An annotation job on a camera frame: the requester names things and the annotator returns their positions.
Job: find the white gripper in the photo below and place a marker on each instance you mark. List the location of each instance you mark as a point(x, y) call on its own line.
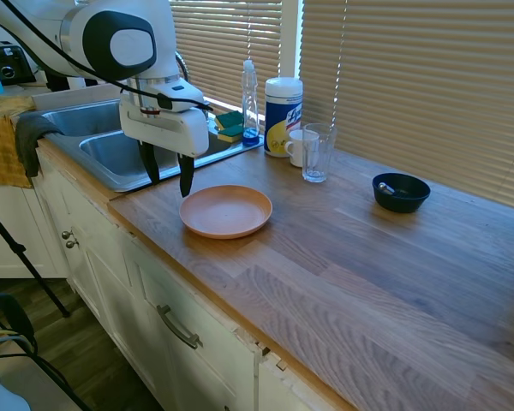
point(171, 130)

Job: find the orange plastic plate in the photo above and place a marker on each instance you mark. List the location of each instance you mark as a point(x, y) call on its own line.
point(225, 212)

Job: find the stainless steel double sink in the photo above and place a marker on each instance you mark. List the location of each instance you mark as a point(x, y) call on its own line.
point(107, 154)

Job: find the white ceramic mug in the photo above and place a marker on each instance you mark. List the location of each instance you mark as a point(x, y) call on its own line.
point(295, 150)

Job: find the green yellow sponge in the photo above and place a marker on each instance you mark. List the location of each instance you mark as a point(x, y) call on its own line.
point(228, 119)
point(230, 134)

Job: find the clear dish soap bottle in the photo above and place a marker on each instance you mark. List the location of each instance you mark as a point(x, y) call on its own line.
point(250, 107)

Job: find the round metal cabinet knob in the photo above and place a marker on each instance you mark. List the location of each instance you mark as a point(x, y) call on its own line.
point(67, 234)
point(72, 244)

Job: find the Lysol wipes canister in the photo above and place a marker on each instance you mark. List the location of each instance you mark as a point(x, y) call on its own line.
point(282, 115)

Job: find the white kitchen cabinet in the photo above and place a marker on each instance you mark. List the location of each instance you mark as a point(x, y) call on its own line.
point(124, 291)

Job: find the narrow beige window blind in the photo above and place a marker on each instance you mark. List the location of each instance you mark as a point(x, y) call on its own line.
point(235, 47)

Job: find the black countertop appliance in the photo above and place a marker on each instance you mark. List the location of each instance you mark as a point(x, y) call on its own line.
point(55, 81)

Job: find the grey cloth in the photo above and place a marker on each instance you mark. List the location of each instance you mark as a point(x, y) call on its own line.
point(28, 137)

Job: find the clear drinking glass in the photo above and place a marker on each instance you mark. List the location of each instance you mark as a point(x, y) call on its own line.
point(319, 154)

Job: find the black tripod leg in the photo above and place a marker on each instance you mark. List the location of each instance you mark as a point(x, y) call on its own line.
point(23, 257)

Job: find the black silver toaster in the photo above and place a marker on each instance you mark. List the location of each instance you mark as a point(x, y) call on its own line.
point(8, 64)

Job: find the black rounded stand part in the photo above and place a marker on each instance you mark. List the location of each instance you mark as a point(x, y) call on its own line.
point(15, 314)

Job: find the small metal piece in bowl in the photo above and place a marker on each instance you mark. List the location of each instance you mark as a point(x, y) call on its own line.
point(385, 187)

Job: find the dark blue bowl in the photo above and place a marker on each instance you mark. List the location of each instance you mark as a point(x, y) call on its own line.
point(400, 194)

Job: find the wide beige window blind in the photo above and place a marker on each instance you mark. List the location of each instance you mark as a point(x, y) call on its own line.
point(432, 85)

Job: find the white rounded object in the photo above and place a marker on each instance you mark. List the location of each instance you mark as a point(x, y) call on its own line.
point(0, 396)

